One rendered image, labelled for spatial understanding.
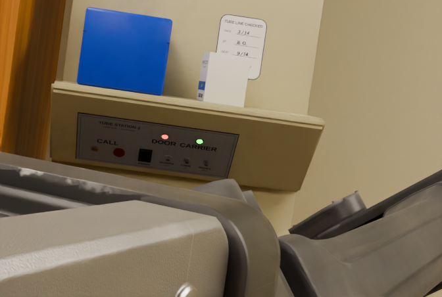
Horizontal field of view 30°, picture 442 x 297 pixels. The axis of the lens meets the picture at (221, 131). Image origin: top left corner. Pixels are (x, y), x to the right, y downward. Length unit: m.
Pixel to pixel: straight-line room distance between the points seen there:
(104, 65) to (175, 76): 0.14
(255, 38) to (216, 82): 0.12
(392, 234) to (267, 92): 0.66
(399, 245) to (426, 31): 1.17
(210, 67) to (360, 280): 0.65
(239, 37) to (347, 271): 0.74
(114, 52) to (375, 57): 0.71
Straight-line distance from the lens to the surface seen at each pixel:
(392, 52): 1.57
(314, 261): 0.33
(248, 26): 1.08
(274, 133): 0.98
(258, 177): 1.04
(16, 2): 0.99
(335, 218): 0.64
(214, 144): 0.99
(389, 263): 0.40
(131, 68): 0.96
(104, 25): 0.96
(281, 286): 0.25
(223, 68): 0.99
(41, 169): 0.16
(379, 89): 1.56
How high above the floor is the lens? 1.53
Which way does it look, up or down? 3 degrees down
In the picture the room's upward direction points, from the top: 8 degrees clockwise
